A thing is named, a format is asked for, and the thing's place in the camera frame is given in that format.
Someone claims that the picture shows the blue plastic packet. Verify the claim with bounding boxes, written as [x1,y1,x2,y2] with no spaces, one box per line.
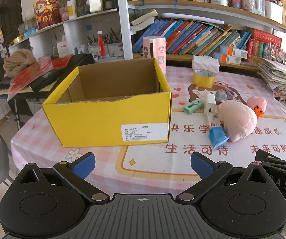
[209,126,229,149]

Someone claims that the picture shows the white staples box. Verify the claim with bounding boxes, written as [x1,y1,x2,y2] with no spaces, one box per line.
[207,112,221,129]

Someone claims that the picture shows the pink plush pig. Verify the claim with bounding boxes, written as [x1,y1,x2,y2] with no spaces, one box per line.
[216,100,257,142]

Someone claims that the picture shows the white power adapter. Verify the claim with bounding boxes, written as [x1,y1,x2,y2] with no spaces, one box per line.
[204,93,217,115]

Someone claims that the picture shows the green crocodile stapler remover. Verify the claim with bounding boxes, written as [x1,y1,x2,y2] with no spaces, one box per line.
[183,99,204,115]

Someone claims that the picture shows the grey toy truck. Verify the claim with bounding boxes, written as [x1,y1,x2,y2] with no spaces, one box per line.
[215,89,227,105]

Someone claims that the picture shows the pink plush bird orange beak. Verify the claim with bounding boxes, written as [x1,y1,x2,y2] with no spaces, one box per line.
[247,96,267,118]

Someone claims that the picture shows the yellow tape roll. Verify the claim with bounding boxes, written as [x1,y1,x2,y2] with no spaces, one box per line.
[193,69,215,88]

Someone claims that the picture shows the pink checkered tablecloth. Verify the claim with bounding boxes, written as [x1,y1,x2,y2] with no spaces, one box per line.
[10,67,286,194]

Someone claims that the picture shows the yellow cardboard box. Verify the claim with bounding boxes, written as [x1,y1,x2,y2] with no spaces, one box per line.
[42,58,172,147]

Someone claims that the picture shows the black electronic keyboard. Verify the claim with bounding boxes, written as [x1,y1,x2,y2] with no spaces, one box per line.
[0,54,95,99]

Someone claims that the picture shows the stack of papers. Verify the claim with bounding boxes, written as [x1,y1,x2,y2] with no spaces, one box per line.
[258,58,286,94]

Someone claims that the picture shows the white quilted pouch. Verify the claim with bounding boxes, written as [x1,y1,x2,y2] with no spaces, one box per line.
[192,56,220,74]

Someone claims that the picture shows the red paper sheets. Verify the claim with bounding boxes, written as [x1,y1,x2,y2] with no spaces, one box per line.
[7,55,72,101]

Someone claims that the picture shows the white orange box lower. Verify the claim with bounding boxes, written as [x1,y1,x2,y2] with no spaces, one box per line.
[213,52,241,65]

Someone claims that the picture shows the white orange box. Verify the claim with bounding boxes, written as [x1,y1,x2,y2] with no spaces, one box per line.
[213,52,241,65]
[220,45,248,59]

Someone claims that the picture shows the white orange box upper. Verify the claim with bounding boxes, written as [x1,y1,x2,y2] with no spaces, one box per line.
[220,45,248,59]

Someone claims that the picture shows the beige knitted cloth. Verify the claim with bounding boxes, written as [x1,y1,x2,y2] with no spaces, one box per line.
[3,49,36,78]

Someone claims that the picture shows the red tassel ornament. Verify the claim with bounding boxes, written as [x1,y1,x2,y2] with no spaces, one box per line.
[97,30,106,57]

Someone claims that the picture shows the pink cylindrical humidifier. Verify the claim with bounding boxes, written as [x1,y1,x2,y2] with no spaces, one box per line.
[142,36,167,75]

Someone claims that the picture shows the row of books lower shelf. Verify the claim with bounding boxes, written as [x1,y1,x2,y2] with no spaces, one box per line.
[132,18,282,60]

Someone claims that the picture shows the white bookshelf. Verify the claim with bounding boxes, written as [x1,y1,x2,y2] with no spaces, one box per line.
[8,0,286,63]

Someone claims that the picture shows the red fortune god box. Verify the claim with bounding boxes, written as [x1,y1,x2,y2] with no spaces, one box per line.
[33,0,62,30]

